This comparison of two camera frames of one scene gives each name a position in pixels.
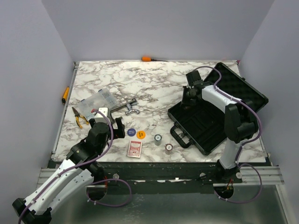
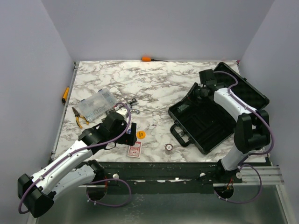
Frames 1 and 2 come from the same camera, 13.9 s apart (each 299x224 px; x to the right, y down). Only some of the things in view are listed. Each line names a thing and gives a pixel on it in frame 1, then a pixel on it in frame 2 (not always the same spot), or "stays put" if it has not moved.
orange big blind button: (140, 134) stays put
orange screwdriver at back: (149, 59) stays put
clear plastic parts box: (103, 99) stays put
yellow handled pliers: (77, 116) stays put
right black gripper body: (194, 99) -> (202, 89)
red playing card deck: (135, 149) stays put
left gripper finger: (120, 132) -> (129, 139)
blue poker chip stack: (158, 138) -> (181, 108)
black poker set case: (205, 126) stays put
